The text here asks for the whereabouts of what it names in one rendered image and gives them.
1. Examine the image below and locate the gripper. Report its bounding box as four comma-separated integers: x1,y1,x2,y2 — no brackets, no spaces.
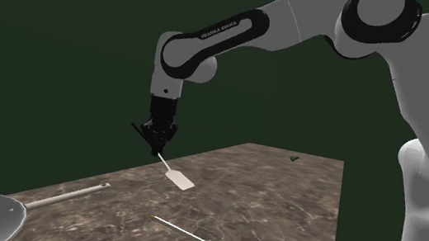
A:
137,93,183,159

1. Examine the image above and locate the white spatula with black handle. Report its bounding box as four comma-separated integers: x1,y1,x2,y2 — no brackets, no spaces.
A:
123,122,203,193

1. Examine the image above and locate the white pencil with red eraser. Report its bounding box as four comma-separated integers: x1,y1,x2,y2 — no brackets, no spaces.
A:
146,215,237,241

